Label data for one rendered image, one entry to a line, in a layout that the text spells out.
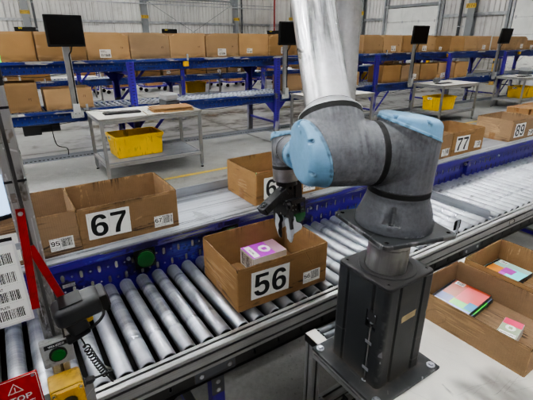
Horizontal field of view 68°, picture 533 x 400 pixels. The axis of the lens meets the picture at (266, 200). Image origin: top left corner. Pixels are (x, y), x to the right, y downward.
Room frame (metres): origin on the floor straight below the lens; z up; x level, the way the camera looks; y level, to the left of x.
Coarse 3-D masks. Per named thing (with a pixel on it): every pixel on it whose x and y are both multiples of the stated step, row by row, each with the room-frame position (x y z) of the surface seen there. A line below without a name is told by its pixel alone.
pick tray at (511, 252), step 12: (504, 240) 1.47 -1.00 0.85; (480, 252) 1.39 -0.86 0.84; (492, 252) 1.45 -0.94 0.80; (504, 252) 1.46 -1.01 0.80; (516, 252) 1.43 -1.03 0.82; (528, 252) 1.40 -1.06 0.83; (480, 264) 1.28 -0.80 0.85; (516, 264) 1.42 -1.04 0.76; (528, 264) 1.39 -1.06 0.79; (504, 276) 1.20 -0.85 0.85; (528, 288) 1.14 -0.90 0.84
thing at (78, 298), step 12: (84, 288) 0.78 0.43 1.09; (96, 288) 0.78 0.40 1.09; (60, 300) 0.74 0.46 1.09; (72, 300) 0.74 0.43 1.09; (84, 300) 0.74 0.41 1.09; (96, 300) 0.75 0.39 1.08; (108, 300) 0.76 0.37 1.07; (60, 312) 0.71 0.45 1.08; (72, 312) 0.72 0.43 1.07; (84, 312) 0.73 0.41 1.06; (96, 312) 0.74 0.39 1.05; (60, 324) 0.70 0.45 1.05; (72, 324) 0.72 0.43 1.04; (84, 324) 0.74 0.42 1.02; (72, 336) 0.73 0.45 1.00
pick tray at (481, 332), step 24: (456, 264) 1.30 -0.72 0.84; (432, 288) 1.22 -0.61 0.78; (480, 288) 1.23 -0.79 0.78; (504, 288) 1.17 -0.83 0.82; (432, 312) 1.08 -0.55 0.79; (456, 312) 1.02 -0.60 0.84; (504, 312) 1.12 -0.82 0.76; (528, 312) 1.09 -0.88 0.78; (456, 336) 1.01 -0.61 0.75; (480, 336) 0.95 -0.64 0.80; (504, 336) 0.90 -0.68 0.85; (528, 336) 1.00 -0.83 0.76; (504, 360) 0.89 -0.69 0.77; (528, 360) 0.84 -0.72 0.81
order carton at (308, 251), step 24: (216, 240) 1.40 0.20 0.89; (240, 240) 1.46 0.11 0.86; (264, 240) 1.52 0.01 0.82; (288, 240) 1.55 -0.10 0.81; (312, 240) 1.41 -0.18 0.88; (216, 264) 1.26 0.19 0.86; (240, 264) 1.44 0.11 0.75; (264, 264) 1.18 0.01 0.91; (312, 264) 1.29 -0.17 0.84; (240, 288) 1.13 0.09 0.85; (288, 288) 1.23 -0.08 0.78
